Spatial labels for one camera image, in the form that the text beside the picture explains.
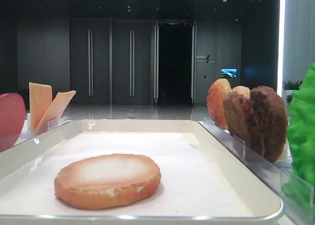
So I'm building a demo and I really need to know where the toasted bun slice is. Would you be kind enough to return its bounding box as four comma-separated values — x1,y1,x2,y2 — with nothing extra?
54,154,161,210

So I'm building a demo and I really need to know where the rear brown meat patty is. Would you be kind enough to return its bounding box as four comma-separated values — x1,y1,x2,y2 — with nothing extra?
223,91,252,143

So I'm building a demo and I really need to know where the brown meat patty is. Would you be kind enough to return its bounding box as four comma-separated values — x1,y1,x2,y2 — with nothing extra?
223,91,252,143
251,86,288,162

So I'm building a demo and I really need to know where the leaning orange cheese slice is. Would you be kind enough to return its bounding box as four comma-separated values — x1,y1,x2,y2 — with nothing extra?
37,91,76,127

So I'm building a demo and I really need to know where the front brown meat patty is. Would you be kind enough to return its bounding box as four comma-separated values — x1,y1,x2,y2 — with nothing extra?
251,86,288,162

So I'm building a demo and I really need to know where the upright orange cheese slice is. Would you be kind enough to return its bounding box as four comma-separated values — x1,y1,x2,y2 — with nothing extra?
29,82,52,129

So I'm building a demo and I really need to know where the red tomato slice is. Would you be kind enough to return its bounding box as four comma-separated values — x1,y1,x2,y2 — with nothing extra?
0,93,26,152

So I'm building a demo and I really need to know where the green lettuce leaf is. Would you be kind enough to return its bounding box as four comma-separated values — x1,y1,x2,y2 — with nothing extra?
282,63,315,222

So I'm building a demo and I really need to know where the clear acrylic lettuce holder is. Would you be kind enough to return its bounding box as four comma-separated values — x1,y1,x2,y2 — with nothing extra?
280,167,315,225

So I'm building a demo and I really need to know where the golden bun slice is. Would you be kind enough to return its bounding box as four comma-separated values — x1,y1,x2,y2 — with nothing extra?
207,78,231,130

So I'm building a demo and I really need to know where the clear acrylic bun holder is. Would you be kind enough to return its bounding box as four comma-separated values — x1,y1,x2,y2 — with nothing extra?
199,117,229,134

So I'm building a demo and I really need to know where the middle dark double door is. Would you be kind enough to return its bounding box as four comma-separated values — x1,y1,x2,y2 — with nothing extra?
113,20,152,104

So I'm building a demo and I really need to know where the dark double door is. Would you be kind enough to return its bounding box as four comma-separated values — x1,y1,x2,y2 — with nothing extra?
70,19,110,104
113,20,152,104

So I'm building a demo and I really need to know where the white paper tray liner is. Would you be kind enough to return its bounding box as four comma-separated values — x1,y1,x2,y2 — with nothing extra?
0,132,252,217

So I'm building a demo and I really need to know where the pale rear bun slice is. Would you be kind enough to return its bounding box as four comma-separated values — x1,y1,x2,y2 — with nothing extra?
232,86,251,99

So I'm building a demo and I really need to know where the left dark double door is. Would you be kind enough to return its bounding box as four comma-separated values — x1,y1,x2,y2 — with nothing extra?
70,19,110,104

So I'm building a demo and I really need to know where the white rectangular tray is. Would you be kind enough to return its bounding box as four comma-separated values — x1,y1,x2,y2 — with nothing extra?
0,120,284,225

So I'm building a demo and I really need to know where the potted flower plant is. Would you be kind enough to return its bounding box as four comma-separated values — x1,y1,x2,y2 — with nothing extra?
282,80,303,104

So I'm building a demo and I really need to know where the clear acrylic patty holder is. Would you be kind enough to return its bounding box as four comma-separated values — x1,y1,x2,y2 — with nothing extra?
219,130,293,186

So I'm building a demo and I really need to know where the left clear acrylic holder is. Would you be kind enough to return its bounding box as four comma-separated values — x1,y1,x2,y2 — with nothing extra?
0,116,70,152

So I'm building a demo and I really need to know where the small wall display screen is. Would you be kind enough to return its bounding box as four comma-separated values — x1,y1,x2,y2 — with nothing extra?
220,68,237,79

